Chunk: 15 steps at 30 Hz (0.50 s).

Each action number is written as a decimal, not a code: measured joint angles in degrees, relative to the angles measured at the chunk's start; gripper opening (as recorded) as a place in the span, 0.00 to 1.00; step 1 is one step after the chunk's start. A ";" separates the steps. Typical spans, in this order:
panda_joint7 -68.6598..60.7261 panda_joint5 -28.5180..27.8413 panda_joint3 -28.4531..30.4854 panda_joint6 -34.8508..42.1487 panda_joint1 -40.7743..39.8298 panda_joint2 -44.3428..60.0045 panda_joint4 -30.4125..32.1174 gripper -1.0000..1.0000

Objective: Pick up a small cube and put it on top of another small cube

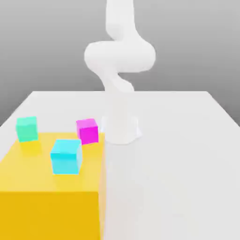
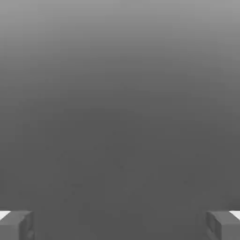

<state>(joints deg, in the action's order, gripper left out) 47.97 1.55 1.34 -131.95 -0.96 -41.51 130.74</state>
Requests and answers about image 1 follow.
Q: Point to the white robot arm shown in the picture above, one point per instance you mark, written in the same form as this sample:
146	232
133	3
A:
120	56

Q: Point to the small magenta cube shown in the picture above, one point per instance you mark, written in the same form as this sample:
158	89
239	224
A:
88	132

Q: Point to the small cyan cube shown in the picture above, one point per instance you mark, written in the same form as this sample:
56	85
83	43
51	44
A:
64	159

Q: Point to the small green cube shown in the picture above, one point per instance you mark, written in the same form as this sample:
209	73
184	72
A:
27	129

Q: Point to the large yellow box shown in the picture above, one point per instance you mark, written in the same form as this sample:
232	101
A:
37	206

